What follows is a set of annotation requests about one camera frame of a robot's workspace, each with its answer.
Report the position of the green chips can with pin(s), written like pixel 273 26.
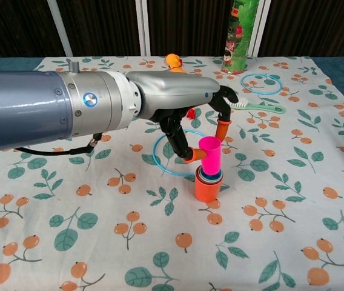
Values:
pixel 238 45

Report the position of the pink plastic cup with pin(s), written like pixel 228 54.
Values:
pixel 211 160

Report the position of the dark white-framed partition screen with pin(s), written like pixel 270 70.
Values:
pixel 99 24

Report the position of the floral printed tablecloth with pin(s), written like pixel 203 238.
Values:
pixel 99 197

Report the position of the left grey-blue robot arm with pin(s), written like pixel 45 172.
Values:
pixel 23 106

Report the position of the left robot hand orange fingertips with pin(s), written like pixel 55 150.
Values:
pixel 175 91

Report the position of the dark blue plastic cup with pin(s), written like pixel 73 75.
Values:
pixel 197 176

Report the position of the orange rubber chicken toy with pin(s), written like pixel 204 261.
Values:
pixel 173 60

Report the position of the orange plastic cup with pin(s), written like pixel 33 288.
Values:
pixel 206 192

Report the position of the mint green hairbrush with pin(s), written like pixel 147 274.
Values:
pixel 266 106

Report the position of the light blue plastic cup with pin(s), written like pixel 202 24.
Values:
pixel 211 179

